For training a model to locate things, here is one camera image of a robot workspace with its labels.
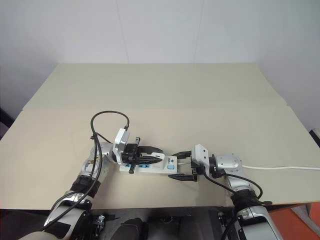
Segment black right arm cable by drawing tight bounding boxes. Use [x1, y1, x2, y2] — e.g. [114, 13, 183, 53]
[201, 171, 273, 240]

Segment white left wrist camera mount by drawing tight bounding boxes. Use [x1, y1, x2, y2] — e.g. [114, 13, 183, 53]
[111, 127, 132, 166]

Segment dark rounded shape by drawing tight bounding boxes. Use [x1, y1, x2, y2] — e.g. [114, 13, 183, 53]
[119, 217, 149, 240]

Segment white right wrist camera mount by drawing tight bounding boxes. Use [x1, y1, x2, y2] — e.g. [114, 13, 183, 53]
[191, 143, 210, 174]

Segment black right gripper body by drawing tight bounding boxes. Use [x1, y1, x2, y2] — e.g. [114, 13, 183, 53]
[189, 149, 201, 183]

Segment white power strip, blue sockets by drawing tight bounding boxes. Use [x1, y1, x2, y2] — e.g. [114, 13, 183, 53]
[119, 154, 179, 176]

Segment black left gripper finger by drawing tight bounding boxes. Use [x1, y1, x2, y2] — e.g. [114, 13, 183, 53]
[138, 145, 165, 154]
[136, 153, 161, 165]

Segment white charger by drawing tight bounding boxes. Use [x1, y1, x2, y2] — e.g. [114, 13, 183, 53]
[144, 149, 165, 158]

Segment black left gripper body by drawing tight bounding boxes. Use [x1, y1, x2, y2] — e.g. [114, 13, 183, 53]
[121, 136, 142, 175]

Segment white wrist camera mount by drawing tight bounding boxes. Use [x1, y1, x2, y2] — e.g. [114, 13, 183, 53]
[191, 143, 210, 174]
[111, 127, 132, 166]

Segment orange pad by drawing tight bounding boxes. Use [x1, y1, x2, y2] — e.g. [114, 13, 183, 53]
[267, 199, 320, 240]

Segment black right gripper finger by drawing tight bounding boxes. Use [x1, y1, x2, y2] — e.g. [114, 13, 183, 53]
[173, 150, 193, 160]
[168, 173, 195, 182]

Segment white power strip cable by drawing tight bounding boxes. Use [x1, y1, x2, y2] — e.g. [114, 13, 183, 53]
[177, 159, 320, 172]

